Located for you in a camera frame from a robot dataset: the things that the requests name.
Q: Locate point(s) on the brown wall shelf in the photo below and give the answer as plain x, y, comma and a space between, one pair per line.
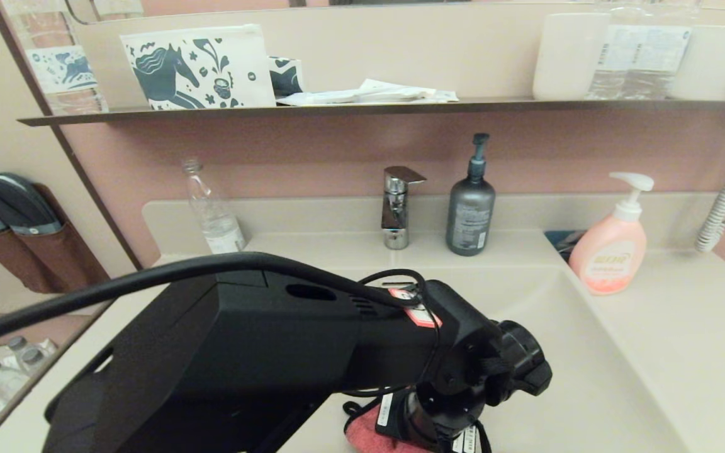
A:
337, 110

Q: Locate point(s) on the wall mirror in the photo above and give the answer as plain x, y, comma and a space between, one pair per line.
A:
400, 2

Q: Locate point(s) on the clear plastic water bottle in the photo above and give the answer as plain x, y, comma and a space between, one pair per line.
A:
218, 226

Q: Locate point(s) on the labelled water bottle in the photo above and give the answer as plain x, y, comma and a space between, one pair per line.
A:
619, 60
666, 60

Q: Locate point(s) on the chrome lever faucet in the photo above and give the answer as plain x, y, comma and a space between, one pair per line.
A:
394, 207

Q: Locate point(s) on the pink fluffy cleaning cloth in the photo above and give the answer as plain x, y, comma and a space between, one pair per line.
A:
369, 437

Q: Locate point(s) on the pink soap pump bottle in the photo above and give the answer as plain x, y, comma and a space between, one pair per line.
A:
608, 251

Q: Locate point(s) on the white paper packets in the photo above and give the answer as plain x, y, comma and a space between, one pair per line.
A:
367, 94

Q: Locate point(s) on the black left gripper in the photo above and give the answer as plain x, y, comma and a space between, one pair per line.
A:
428, 437

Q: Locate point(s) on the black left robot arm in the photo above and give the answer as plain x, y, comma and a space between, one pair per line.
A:
243, 340

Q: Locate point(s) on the brown fabric slipper holder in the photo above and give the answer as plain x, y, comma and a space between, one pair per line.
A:
63, 261

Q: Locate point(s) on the beige wash basin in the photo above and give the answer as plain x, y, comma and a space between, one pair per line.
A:
557, 377

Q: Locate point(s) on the dark blue flat packet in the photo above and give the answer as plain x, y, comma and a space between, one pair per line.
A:
559, 242

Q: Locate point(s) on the grey pump bottle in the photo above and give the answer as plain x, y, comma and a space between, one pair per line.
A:
469, 220

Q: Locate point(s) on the white horse print pouch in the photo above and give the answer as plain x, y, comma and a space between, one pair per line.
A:
197, 69

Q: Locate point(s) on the small dark print pouch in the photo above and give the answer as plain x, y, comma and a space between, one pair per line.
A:
286, 78

